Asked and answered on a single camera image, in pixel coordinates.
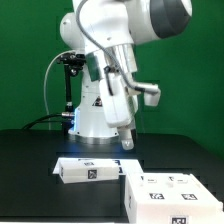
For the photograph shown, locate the black cables at base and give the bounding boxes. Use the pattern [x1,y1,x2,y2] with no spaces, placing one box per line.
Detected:
[21,111,76,131]

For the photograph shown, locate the grey camera cable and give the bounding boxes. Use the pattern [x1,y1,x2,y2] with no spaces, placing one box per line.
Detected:
[43,49,76,132]

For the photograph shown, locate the white cabinet box body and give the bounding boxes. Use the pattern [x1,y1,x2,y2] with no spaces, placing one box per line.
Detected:
[124,174,224,224]

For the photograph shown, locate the white cabinet block part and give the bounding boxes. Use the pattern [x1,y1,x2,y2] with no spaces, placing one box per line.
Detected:
[58,159,119,184]

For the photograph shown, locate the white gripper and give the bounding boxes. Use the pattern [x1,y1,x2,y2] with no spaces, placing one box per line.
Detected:
[99,72,137,150]

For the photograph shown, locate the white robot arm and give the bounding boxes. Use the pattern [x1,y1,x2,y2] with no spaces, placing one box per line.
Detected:
[60,0,192,150]

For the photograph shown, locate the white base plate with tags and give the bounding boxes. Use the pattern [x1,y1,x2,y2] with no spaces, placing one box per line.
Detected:
[53,157,143,175]

